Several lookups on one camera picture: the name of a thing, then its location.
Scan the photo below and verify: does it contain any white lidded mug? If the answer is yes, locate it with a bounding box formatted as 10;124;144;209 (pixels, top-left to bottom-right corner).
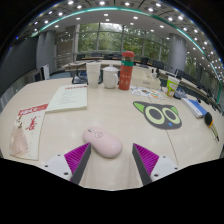
101;64;120;90

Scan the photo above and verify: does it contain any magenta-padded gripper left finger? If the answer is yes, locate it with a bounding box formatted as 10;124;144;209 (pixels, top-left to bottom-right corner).
43;142;92;186

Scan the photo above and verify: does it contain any cat-face mouse pad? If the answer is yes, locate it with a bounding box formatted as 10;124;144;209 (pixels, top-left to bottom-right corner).
132;100;183;130

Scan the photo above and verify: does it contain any stack of white paper cups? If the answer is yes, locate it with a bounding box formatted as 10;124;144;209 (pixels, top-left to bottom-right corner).
85;61;102;89

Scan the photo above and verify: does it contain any white booklet with red header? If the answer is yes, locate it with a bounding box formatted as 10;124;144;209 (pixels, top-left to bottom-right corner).
45;84;89;114

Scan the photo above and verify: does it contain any group of black chairs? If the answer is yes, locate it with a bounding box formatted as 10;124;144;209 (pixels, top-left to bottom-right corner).
75;51;202;84

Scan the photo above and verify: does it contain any black handheld microphone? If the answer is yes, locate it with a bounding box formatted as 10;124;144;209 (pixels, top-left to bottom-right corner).
203;111;220;143

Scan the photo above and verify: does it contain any green paper cup with straw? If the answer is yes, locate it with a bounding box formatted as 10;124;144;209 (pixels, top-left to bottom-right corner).
165;75;181;98

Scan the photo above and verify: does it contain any black gooseneck desk microphone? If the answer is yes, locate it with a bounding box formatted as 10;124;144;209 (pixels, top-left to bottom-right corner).
71;62;104;85
173;87;188;100

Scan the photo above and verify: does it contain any red and white leaflet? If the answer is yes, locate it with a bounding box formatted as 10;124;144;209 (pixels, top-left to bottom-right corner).
8;103;49;161

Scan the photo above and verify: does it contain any red thermos bottle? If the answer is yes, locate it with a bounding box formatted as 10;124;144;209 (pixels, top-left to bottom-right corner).
118;50;136;91

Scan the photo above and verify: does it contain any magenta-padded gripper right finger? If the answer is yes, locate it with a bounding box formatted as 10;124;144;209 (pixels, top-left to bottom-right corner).
131;142;180;187

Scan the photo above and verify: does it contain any blue and white book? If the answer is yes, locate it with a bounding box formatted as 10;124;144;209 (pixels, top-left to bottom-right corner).
180;97;208;119

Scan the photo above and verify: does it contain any white organizer box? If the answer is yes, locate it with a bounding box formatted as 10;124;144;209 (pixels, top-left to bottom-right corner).
131;66;162;90

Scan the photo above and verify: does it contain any group of ceiling lights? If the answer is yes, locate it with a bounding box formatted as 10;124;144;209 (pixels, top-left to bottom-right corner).
31;0;224;81

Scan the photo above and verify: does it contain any curved conference desk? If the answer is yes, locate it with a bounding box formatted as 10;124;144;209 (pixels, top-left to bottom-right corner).
64;58;169;73

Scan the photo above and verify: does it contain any pink computer mouse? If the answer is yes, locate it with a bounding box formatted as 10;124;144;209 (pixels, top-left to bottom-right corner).
82;127;124;159

